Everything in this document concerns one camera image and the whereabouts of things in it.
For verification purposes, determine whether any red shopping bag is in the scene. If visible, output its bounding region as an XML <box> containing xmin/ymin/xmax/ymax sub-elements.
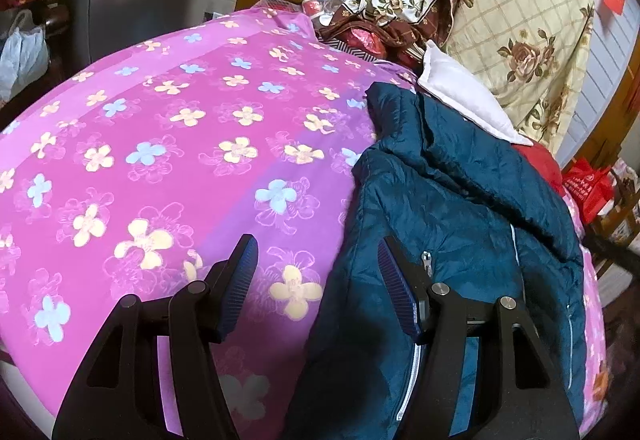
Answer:
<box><xmin>562</xmin><ymin>157</ymin><xmax>616</xmax><ymax>223</ymax></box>

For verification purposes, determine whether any pink floral bed sheet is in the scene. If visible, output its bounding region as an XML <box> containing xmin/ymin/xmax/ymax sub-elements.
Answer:
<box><xmin>0</xmin><ymin>3</ymin><xmax>616</xmax><ymax>440</ymax></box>

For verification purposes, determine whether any white plastic bag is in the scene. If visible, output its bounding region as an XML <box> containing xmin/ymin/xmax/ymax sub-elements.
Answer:
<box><xmin>0</xmin><ymin>9</ymin><xmax>51</xmax><ymax>104</ymax></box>

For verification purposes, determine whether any red garment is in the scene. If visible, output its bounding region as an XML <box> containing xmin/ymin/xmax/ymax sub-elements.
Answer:
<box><xmin>512</xmin><ymin>140</ymin><xmax>566</xmax><ymax>196</ymax></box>

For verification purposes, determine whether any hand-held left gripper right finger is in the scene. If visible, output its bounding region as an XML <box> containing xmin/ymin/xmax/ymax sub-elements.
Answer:
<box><xmin>377</xmin><ymin>235</ymin><xmax>582</xmax><ymax>440</ymax></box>

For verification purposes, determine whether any clear plastic bag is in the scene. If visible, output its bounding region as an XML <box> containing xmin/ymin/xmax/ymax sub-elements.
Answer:
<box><xmin>302</xmin><ymin>0</ymin><xmax>363</xmax><ymax>24</ymax></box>

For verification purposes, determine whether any cream floral quilt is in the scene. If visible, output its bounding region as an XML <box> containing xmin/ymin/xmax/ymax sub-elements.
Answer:
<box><xmin>320</xmin><ymin>0</ymin><xmax>598</xmax><ymax>156</ymax></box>

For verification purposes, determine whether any teal puffer jacket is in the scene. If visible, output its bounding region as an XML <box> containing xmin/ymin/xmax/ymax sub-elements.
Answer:
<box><xmin>282</xmin><ymin>81</ymin><xmax>588</xmax><ymax>440</ymax></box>

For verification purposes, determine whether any white pillow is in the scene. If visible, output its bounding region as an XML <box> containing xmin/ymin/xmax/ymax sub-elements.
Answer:
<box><xmin>417</xmin><ymin>39</ymin><xmax>533</xmax><ymax>146</ymax></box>

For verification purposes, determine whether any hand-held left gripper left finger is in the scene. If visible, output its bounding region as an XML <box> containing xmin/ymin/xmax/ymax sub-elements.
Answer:
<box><xmin>51</xmin><ymin>233</ymin><xmax>260</xmax><ymax>440</ymax></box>

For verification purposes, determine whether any red shiny packet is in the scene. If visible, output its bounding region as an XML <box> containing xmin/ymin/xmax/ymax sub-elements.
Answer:
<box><xmin>345</xmin><ymin>28</ymin><xmax>388</xmax><ymax>61</ymax></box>

